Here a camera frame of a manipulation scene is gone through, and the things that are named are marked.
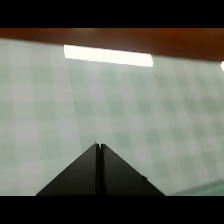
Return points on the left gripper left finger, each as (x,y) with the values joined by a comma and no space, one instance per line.
(80,176)

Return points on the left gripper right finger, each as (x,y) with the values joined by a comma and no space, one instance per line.
(123,176)

